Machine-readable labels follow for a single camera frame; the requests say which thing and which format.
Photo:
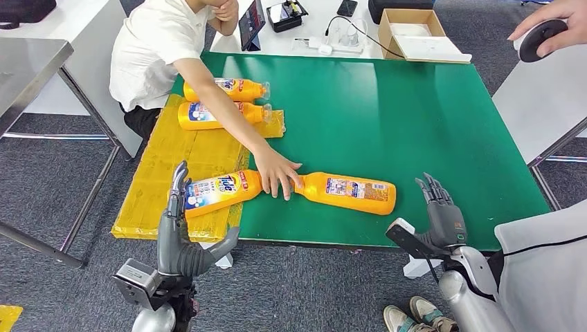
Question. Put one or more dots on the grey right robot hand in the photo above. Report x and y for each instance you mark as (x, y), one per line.
(445, 224)

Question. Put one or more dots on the seated person's left hand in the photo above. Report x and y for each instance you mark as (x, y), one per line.
(225, 9)

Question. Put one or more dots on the seated person's right hand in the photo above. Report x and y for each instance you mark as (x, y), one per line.
(275, 172)

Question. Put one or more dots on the standing person's hand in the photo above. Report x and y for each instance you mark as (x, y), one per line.
(564, 18)

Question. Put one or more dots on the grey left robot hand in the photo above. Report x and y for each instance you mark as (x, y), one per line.
(176, 249)

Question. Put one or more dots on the white round handheld device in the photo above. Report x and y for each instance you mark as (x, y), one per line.
(539, 40)

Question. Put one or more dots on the orange detergent bottle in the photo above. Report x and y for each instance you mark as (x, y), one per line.
(247, 90)
(220, 192)
(348, 194)
(197, 117)

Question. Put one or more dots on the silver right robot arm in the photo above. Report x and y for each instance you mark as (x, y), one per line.
(468, 293)

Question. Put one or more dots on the seated person's right forearm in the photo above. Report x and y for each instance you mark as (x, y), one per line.
(229, 117)

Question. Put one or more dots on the seated person's left forearm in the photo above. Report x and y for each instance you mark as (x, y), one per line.
(224, 26)

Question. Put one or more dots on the dark tablet on stand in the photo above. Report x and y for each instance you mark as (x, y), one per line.
(252, 20)

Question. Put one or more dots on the white table leg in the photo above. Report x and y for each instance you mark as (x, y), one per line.
(419, 268)
(223, 261)

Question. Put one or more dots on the black tray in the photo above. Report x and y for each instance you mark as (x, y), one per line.
(281, 24)

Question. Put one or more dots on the yellow black tool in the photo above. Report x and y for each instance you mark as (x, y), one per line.
(292, 7)

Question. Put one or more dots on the seated person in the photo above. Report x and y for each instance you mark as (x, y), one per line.
(151, 50)

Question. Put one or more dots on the white table with steel legs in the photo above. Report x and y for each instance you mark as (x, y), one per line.
(541, 101)

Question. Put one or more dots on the white desk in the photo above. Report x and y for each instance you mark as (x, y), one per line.
(91, 91)
(318, 23)

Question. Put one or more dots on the yellow plastic wrapped sheet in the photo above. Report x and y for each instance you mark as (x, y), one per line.
(160, 156)

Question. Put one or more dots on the white charger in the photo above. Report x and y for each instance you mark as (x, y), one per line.
(325, 49)

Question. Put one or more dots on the standing person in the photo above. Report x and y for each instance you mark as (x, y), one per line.
(545, 275)

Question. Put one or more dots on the black phone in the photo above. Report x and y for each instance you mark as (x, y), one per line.
(347, 7)

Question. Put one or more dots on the white box lid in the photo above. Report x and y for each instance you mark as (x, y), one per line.
(432, 49)

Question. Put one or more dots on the white foam insert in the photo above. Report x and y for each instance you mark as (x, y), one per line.
(412, 29)

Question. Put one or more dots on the open cardboard box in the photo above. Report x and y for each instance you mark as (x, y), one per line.
(385, 35)

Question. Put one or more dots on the yellow plastic scrap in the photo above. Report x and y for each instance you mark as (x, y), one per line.
(8, 318)

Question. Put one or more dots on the black bag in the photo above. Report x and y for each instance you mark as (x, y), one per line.
(23, 9)

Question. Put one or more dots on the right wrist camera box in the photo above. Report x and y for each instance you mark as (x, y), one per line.
(406, 238)

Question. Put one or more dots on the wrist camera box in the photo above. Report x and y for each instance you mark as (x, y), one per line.
(135, 282)
(406, 238)

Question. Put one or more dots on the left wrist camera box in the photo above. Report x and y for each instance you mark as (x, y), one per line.
(135, 282)

